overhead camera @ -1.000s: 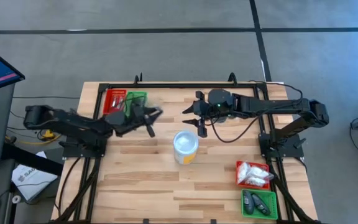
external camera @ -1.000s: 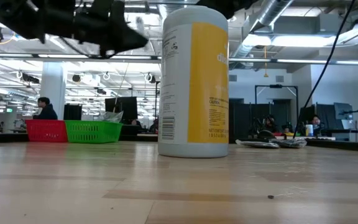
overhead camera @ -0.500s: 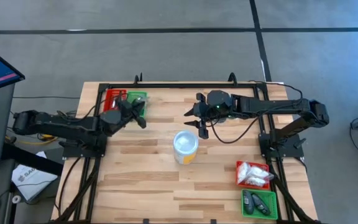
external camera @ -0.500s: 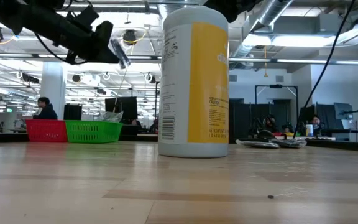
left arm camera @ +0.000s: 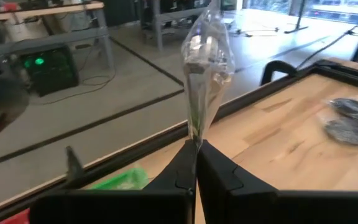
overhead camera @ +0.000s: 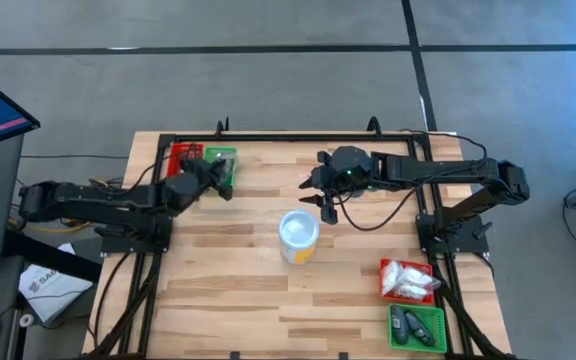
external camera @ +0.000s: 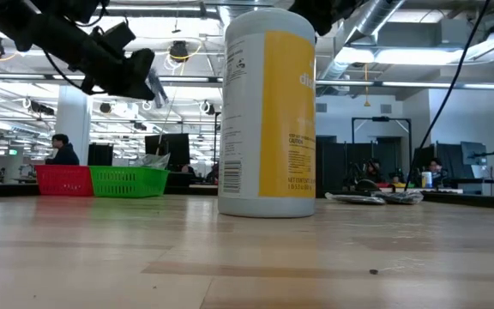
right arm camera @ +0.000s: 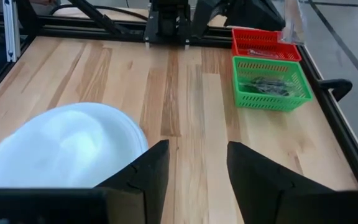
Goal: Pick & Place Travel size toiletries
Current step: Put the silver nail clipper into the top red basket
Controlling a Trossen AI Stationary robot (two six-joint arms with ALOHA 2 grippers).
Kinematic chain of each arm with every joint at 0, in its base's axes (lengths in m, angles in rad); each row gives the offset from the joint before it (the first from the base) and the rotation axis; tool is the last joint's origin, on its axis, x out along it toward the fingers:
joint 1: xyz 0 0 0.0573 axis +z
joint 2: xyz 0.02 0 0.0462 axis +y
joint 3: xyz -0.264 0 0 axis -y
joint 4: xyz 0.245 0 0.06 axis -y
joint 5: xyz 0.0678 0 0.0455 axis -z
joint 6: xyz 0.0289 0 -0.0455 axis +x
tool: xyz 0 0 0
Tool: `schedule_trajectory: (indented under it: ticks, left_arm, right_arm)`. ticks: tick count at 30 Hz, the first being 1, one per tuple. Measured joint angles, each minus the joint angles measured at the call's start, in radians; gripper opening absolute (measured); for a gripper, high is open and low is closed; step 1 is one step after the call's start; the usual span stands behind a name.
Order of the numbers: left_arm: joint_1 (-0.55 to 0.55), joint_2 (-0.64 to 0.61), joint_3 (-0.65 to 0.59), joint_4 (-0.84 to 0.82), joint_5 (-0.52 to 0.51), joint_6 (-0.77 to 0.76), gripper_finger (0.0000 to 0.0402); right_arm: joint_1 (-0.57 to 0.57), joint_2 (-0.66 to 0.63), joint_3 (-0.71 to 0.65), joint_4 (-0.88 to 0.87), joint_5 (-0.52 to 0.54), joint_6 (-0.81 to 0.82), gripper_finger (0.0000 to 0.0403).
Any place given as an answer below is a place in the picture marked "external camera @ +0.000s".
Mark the black aluminium table frame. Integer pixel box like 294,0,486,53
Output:
0,179,494,211

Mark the grey monitor on arm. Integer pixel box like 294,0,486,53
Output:
460,141,494,186

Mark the black computer monitor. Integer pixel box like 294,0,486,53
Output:
144,133,190,168

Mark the white wipes canister yellow label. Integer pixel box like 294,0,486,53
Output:
217,7,317,219

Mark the silver ceiling air duct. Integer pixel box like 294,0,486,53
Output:
322,0,405,82

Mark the black left wrist camera cable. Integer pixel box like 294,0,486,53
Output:
40,0,111,94

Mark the black ceiling speaker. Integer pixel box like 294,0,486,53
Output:
169,40,190,64

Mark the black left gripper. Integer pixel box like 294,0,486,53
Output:
81,46,157,100

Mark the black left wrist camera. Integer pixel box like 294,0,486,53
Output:
96,21,137,51

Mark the green plastic basket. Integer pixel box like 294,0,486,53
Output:
88,166,171,199

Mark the white building pillar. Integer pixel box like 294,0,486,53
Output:
55,85,93,166

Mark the red plastic basket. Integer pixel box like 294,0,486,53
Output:
34,164,94,197

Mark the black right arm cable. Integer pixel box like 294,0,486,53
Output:
403,0,492,191

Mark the black station gantry frame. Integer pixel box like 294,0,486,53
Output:
351,116,413,145

